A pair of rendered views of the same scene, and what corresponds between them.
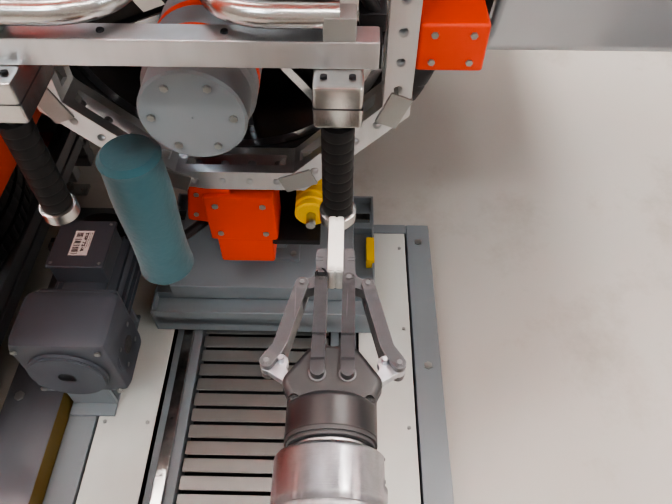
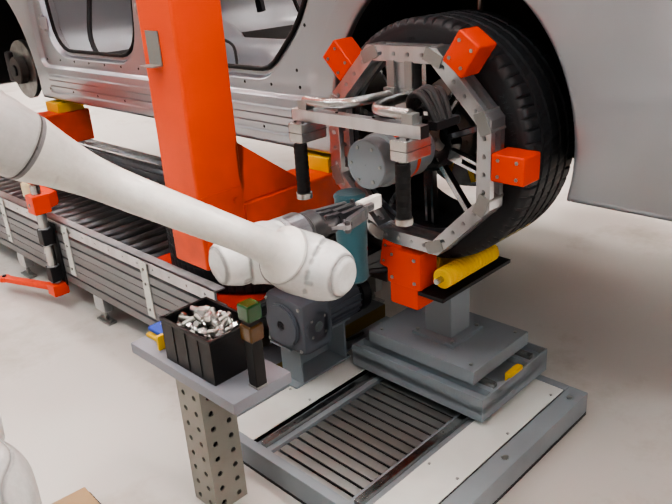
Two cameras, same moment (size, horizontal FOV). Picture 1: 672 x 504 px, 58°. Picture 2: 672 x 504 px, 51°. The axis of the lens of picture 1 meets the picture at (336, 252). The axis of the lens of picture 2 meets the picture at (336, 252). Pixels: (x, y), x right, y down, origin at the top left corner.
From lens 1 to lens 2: 121 cm
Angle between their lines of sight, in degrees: 45
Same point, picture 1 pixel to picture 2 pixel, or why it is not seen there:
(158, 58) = (349, 124)
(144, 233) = (341, 238)
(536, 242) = not seen: outside the picture
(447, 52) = (504, 172)
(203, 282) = (388, 335)
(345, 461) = (295, 216)
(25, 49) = (312, 115)
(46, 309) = not seen: hidden behind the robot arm
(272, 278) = (428, 349)
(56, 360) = (279, 306)
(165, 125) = (355, 167)
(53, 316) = not seen: hidden behind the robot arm
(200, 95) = (369, 153)
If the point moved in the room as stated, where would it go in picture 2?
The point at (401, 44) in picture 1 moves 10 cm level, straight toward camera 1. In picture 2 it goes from (482, 163) to (454, 173)
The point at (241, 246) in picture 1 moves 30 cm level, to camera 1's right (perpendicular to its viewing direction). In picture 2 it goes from (401, 291) to (493, 321)
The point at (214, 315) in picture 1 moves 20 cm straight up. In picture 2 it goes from (385, 361) to (382, 304)
